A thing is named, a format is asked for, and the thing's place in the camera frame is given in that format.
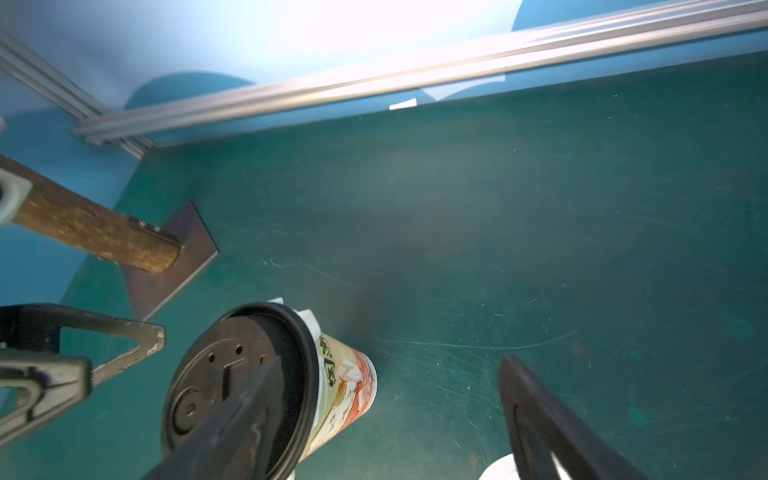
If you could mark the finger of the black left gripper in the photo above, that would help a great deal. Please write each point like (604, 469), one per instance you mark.
(112, 344)
(48, 385)

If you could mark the printed paper milk tea cup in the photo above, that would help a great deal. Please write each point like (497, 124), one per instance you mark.
(348, 387)

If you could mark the pink cherry blossom tree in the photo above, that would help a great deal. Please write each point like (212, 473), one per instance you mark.
(60, 214)

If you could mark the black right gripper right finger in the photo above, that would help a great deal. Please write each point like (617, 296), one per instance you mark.
(549, 440)

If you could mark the aluminium frame left post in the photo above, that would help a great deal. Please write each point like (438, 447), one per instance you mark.
(30, 69)

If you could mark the white leak-proof paper stack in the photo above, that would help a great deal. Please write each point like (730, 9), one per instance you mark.
(505, 468)

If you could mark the aluminium frame back bar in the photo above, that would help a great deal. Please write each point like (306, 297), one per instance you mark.
(627, 31)

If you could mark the black plastic cup lid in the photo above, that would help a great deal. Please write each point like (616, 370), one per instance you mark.
(221, 360)

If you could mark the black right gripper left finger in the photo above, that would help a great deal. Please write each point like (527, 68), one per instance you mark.
(237, 441)

